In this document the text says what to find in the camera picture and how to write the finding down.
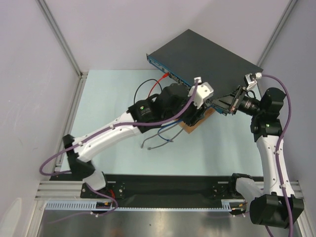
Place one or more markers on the right aluminium frame post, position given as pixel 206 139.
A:
pixel 281 23

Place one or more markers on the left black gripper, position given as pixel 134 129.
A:
pixel 196 114

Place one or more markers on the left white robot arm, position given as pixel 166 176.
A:
pixel 174 102

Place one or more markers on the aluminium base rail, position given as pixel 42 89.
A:
pixel 59 190

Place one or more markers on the wooden board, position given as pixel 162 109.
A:
pixel 189 129

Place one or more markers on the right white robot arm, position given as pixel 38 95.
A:
pixel 276 204

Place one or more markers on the left aluminium frame post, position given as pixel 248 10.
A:
pixel 59 36

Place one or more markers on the black blue network switch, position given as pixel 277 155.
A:
pixel 191 55

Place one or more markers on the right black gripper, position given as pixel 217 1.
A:
pixel 237 98

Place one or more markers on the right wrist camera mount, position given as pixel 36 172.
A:
pixel 251 80

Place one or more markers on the aluminium frame post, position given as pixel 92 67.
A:
pixel 281 23
pixel 59 36

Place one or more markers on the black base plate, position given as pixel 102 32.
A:
pixel 168 191

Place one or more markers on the white slotted cable duct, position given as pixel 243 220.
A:
pixel 79 205

